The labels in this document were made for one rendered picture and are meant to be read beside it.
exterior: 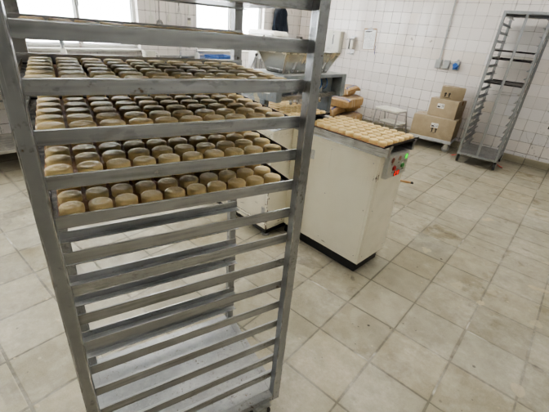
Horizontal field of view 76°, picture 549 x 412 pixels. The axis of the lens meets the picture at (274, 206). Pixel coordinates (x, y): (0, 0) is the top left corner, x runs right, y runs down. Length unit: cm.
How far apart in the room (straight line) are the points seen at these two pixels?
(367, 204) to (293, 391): 112
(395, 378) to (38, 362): 166
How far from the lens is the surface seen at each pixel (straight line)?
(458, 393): 204
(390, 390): 190
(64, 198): 93
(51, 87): 76
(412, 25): 635
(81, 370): 108
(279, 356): 140
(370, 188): 216
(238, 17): 129
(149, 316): 163
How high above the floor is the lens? 145
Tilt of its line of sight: 27 degrees down
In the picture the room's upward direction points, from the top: 5 degrees clockwise
